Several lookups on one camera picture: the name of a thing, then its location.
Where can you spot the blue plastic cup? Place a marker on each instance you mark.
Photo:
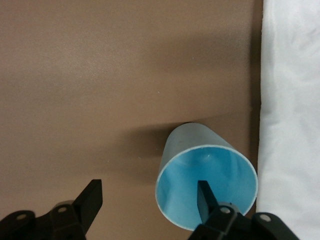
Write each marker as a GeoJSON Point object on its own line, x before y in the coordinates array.
{"type": "Point", "coordinates": [180, 180]}

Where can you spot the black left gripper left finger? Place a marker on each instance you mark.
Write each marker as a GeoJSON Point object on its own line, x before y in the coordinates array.
{"type": "Point", "coordinates": [87, 205]}

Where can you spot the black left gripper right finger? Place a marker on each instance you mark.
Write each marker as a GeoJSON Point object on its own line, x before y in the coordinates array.
{"type": "Point", "coordinates": [207, 205]}

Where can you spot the white folded cloth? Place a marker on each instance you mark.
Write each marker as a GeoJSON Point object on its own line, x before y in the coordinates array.
{"type": "Point", "coordinates": [292, 112]}

